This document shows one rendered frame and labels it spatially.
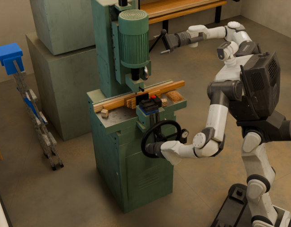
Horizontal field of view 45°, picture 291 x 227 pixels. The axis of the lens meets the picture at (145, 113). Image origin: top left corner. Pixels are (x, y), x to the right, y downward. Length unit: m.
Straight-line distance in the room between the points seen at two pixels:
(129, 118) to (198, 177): 1.10
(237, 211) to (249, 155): 0.66
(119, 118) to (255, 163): 0.88
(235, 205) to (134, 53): 1.33
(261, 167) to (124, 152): 0.88
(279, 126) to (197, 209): 1.16
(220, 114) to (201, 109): 2.17
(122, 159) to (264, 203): 0.95
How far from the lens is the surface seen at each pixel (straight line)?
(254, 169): 2.26
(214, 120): 1.70
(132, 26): 2.06
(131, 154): 2.45
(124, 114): 2.30
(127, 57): 2.16
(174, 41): 2.20
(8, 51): 2.67
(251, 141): 2.08
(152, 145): 2.01
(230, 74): 1.87
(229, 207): 2.72
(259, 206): 2.46
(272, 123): 2.01
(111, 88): 2.51
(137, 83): 2.28
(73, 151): 3.42
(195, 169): 3.19
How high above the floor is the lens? 2.28
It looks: 37 degrees down
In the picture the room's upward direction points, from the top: 1 degrees counter-clockwise
